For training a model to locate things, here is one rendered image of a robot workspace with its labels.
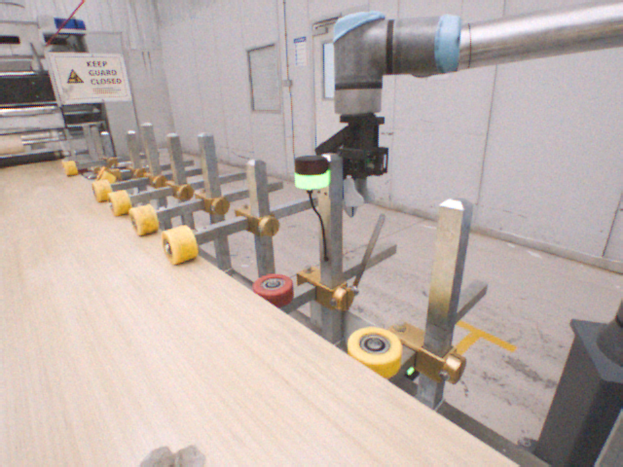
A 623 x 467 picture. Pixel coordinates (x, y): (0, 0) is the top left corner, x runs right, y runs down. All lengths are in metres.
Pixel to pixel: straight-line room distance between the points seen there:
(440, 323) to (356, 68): 0.45
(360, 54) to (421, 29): 0.10
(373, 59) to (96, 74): 2.57
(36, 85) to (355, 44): 2.59
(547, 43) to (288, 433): 0.78
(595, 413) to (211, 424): 0.99
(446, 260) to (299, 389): 0.27
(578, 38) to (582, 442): 1.00
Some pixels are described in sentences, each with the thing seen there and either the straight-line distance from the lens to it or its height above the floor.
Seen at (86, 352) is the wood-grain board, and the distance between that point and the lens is 0.64.
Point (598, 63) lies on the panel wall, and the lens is 3.10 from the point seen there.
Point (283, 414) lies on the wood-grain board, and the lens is 0.45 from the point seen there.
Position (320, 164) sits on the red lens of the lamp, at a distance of 0.59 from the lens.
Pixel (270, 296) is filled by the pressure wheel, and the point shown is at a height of 0.90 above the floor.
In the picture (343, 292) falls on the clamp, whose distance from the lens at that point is 0.71.
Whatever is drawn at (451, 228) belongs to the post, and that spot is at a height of 1.07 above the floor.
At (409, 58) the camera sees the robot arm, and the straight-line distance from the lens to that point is 0.65.
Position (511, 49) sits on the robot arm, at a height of 1.32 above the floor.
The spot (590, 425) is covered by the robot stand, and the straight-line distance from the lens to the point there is 1.24.
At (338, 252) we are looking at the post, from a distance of 0.70.
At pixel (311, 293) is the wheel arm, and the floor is 0.85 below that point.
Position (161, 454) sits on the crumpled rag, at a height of 0.91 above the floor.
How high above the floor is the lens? 1.25
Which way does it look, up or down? 22 degrees down
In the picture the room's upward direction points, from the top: 2 degrees counter-clockwise
